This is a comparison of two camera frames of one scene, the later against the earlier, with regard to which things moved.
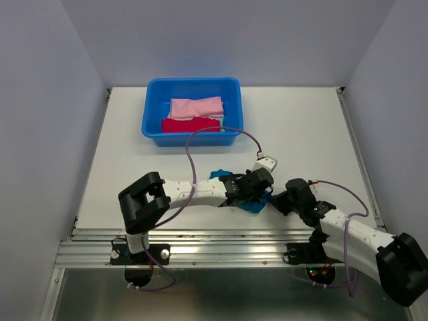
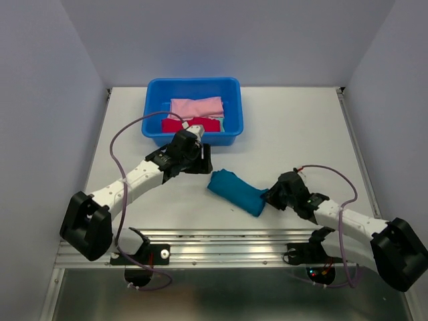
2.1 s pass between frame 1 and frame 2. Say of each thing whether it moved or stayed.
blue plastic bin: stayed
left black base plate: stayed
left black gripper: moved
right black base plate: stayed
